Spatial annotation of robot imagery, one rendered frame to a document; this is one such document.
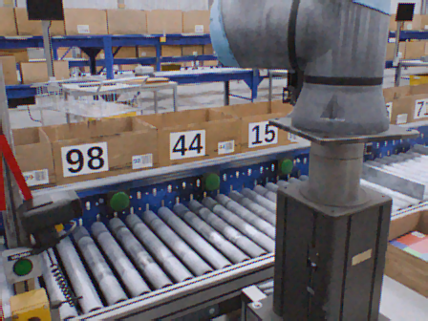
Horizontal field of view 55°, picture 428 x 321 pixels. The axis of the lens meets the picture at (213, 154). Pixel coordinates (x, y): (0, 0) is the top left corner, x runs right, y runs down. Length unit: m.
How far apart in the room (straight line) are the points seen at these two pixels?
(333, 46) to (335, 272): 0.43
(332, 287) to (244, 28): 0.54
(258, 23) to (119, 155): 0.92
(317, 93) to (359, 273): 0.39
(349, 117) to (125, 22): 5.66
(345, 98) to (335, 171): 0.15
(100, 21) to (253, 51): 5.42
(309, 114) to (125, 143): 0.93
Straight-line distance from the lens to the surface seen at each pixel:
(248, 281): 1.28
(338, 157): 0.84
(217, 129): 1.74
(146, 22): 6.42
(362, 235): 0.89
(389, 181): 1.96
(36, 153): 1.53
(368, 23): 0.80
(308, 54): 0.82
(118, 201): 1.56
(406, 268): 1.24
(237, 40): 0.85
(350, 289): 0.94
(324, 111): 0.79
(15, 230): 0.96
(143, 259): 1.31
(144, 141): 1.61
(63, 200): 0.88
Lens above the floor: 1.41
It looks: 17 degrees down
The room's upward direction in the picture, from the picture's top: 1 degrees counter-clockwise
